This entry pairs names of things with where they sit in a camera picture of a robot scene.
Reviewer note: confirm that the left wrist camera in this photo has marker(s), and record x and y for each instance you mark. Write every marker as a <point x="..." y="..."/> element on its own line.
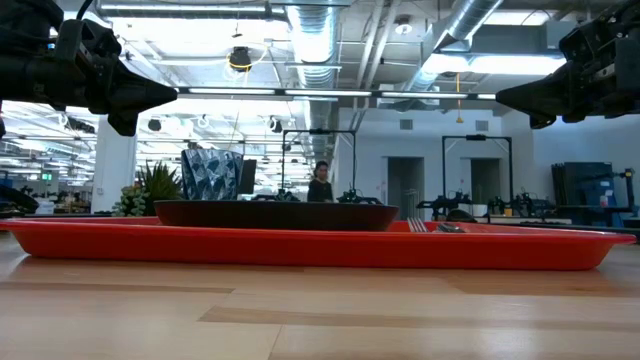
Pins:
<point x="87" y="42"/>

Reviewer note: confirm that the person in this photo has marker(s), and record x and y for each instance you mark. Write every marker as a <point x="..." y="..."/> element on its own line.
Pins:
<point x="320" y="192"/>

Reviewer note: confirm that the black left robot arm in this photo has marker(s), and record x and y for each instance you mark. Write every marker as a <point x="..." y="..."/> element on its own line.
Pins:
<point x="20" y="30"/>

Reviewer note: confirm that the black computer monitor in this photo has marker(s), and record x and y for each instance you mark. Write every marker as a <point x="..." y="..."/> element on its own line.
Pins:
<point x="248" y="177"/>

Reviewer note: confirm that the spiky green potted plant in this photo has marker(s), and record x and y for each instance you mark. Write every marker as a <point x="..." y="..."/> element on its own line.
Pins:
<point x="157" y="192"/>

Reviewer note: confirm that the silver ceiling duct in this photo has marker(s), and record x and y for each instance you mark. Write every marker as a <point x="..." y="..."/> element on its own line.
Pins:
<point x="315" y="35"/>
<point x="462" y="20"/>

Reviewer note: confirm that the black round plate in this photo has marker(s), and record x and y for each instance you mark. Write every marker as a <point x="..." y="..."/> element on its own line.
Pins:
<point x="275" y="215"/>

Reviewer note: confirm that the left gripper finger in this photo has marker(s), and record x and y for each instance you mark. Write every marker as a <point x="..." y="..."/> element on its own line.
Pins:
<point x="147" y="95"/>

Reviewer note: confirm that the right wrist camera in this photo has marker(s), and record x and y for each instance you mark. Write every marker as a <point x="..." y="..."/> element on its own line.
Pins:
<point x="585" y="40"/>

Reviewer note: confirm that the pale green succulent plant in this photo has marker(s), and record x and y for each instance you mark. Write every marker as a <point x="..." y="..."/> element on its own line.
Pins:
<point x="131" y="200"/>

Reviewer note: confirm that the white smoke detector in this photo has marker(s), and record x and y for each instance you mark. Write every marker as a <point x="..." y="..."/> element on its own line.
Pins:
<point x="403" y="26"/>

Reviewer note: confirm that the overhead light bar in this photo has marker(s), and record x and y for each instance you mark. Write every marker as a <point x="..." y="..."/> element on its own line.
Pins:
<point x="325" y="93"/>

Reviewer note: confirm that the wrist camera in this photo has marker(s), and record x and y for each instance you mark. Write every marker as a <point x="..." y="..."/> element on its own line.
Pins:
<point x="87" y="42"/>
<point x="585" y="40"/>

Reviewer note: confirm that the grey wall vent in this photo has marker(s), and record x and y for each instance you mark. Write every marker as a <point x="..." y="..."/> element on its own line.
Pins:
<point x="406" y="124"/>
<point x="481" y="125"/>

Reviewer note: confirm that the black frame stand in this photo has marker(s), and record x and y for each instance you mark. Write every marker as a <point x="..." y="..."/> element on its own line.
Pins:
<point x="320" y="131"/>
<point x="475" y="137"/>

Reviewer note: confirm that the blue equipment cabinet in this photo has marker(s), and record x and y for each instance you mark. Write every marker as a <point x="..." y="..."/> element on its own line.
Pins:
<point x="582" y="190"/>

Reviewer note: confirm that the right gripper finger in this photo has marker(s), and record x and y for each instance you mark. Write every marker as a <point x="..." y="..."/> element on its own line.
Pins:
<point x="540" y="95"/>

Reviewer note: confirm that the blue patterned cup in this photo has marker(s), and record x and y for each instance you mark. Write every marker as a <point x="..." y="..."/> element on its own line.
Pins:
<point x="212" y="175"/>

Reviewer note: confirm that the silver ceiling pipe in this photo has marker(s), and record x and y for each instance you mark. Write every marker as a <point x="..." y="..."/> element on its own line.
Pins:
<point x="190" y="9"/>

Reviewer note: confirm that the grey door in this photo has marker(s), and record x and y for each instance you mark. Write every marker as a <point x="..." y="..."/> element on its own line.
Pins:
<point x="485" y="180"/>
<point x="405" y="187"/>

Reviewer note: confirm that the background black robot arm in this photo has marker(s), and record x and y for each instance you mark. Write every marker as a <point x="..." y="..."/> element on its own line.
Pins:
<point x="442" y="204"/>
<point x="522" y="205"/>
<point x="357" y="199"/>

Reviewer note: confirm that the red plastic tray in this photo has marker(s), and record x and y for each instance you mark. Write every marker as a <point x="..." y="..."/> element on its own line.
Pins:
<point x="300" y="250"/>

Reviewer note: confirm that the white building column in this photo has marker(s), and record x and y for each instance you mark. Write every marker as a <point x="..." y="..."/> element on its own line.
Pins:
<point x="114" y="165"/>

